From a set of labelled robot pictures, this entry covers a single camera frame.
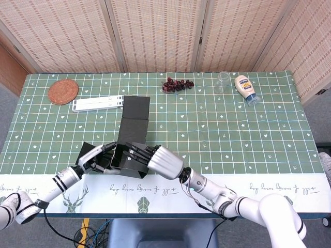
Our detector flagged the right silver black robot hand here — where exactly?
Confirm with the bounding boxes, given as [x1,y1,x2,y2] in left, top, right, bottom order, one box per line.
[123,142,185,181]

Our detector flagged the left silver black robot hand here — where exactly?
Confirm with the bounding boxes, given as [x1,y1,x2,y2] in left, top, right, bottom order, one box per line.
[77,141,122,174]

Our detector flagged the black cardboard box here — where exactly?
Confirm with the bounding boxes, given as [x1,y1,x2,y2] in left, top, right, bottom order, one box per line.
[74,95,151,179]

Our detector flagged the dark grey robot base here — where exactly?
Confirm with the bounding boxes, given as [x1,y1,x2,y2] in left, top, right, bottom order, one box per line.
[107,219,219,248]

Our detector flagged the white folded stand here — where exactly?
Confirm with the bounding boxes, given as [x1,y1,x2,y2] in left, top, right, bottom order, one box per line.
[72,95,125,113]

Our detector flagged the round woven rattan coaster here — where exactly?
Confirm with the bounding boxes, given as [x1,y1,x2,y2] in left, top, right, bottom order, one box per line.
[47,79,79,105]

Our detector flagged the green checked deer tablecloth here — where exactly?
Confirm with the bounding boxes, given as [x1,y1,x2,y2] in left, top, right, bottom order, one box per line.
[0,71,331,220]

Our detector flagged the dark red grape bunch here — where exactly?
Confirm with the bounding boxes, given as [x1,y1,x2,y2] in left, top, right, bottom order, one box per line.
[162,76,195,94]

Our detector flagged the clear glass jar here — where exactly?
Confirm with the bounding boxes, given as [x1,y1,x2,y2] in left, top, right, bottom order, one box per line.
[213,71,231,95]

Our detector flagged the mayonnaise squeeze bottle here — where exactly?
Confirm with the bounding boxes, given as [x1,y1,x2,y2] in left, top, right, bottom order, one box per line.
[234,74,261,106]

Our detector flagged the woven bamboo folding screen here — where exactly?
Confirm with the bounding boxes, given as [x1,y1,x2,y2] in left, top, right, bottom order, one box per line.
[0,0,331,106]

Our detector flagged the grey white shoe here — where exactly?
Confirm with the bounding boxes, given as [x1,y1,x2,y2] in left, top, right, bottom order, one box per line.
[318,151,331,183]

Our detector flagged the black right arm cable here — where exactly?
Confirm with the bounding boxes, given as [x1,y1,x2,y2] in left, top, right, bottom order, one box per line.
[192,197,237,248]

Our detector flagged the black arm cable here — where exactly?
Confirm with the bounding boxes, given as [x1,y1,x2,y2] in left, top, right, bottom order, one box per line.
[43,206,87,248]
[192,197,237,248]

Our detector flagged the blue floor cable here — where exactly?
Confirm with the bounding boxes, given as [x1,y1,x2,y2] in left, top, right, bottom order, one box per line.
[92,219,112,248]

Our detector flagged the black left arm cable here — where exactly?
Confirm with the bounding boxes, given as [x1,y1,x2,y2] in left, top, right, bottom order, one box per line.
[43,206,87,248]

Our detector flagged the black floor cable bundle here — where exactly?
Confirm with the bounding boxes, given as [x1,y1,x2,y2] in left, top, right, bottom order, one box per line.
[73,219,114,248]

